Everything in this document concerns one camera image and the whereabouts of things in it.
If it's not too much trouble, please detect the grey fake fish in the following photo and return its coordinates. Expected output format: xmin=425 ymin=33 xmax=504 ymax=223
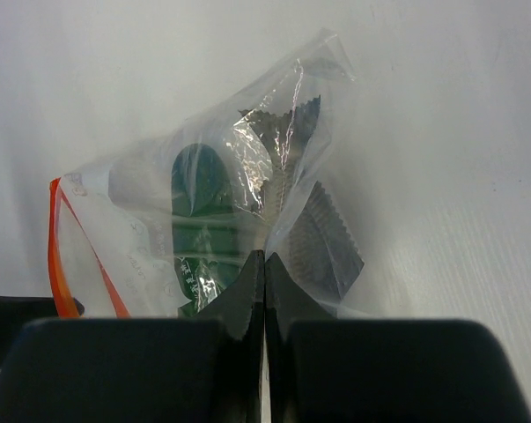
xmin=240 ymin=96 xmax=365 ymax=313

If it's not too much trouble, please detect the green fake cucumber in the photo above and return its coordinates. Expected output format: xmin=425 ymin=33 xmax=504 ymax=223
xmin=172 ymin=213 xmax=246 ymax=317

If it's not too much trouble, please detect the clear zip top bag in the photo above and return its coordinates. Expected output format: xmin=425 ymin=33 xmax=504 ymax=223
xmin=48 ymin=30 xmax=356 ymax=318

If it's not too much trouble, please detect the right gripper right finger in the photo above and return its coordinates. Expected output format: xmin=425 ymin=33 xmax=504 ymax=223
xmin=264 ymin=256 xmax=531 ymax=422

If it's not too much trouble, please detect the dark green fake leaf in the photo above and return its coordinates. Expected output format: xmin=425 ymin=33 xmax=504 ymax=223
xmin=171 ymin=144 xmax=233 ymax=218

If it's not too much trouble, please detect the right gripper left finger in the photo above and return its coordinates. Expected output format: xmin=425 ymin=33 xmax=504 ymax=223
xmin=0 ymin=251 xmax=264 ymax=422

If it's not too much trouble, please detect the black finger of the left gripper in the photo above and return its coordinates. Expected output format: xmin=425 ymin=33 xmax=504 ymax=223
xmin=0 ymin=293 xmax=85 ymax=375

